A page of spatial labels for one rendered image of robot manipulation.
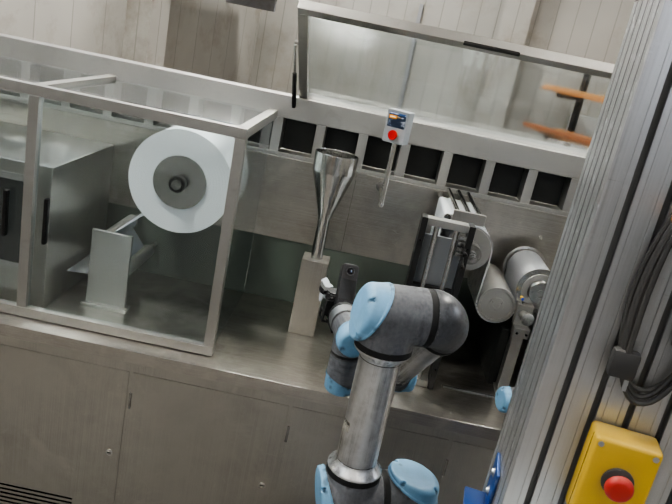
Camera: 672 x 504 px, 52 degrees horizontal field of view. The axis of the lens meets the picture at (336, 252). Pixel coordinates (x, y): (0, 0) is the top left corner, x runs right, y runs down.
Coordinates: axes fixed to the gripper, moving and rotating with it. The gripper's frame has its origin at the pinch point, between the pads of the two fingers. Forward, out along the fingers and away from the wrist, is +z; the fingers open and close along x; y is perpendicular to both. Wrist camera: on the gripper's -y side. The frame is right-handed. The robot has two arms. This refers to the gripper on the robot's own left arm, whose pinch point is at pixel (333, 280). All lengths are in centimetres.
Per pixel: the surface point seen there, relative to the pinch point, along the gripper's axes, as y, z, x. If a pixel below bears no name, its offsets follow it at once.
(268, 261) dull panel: 21, 66, -9
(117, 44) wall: -15, 401, -114
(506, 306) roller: 2, 15, 62
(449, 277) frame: -4.7, 10.3, 37.6
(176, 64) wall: -3, 497, -72
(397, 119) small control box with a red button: -45, 27, 12
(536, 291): -6, 11, 68
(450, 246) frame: -14.5, 9.0, 34.1
